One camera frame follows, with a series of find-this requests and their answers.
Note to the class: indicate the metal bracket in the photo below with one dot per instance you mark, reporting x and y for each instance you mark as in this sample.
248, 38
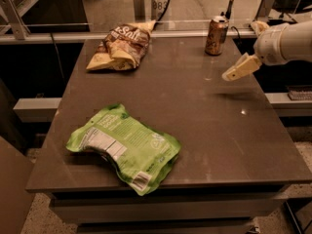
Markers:
139, 10
264, 10
18, 27

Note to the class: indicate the middle metal bracket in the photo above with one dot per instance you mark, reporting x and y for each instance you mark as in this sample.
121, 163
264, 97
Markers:
139, 10

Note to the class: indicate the white cylinder post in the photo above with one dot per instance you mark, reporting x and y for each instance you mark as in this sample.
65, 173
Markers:
161, 0

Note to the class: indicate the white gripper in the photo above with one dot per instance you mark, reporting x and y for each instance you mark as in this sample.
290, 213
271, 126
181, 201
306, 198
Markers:
270, 47

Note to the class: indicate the green snack bag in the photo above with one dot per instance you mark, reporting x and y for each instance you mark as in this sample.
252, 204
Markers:
142, 157

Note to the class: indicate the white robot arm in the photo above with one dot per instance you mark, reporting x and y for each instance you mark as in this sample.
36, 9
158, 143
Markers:
297, 42

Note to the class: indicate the orange soda can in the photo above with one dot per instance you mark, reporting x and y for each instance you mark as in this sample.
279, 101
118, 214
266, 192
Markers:
216, 36

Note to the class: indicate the right metal bracket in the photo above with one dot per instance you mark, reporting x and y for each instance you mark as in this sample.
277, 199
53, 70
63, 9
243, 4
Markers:
264, 10

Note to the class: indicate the brown chip bag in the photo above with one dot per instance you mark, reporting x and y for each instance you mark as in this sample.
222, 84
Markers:
123, 48

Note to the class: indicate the left metal bracket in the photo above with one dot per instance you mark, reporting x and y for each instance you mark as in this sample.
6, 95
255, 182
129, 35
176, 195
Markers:
18, 27

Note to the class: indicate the horizontal metal rail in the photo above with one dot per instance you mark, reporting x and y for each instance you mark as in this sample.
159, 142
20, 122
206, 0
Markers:
77, 37

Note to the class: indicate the grey table frame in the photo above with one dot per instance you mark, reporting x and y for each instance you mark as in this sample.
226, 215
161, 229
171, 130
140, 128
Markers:
167, 212

